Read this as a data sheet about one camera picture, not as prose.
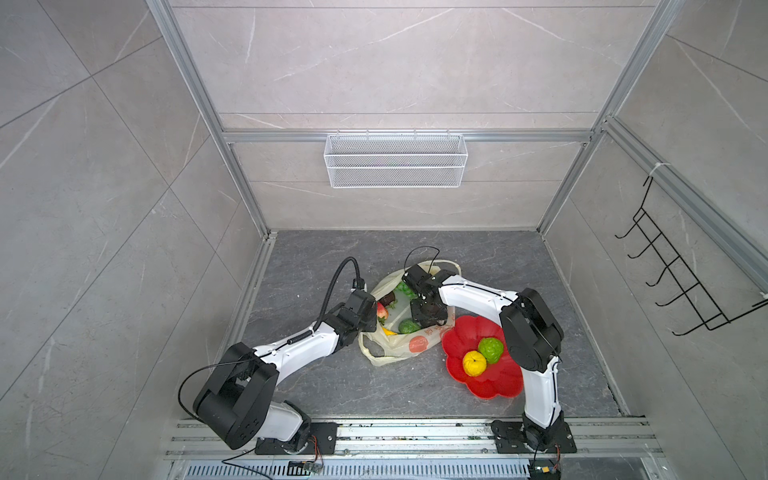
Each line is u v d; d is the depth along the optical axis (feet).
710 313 1.94
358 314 2.21
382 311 3.02
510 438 2.39
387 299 3.13
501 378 2.74
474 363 2.66
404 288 2.69
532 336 1.71
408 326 2.89
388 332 2.93
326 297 2.08
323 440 2.40
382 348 2.79
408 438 2.45
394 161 3.30
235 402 1.37
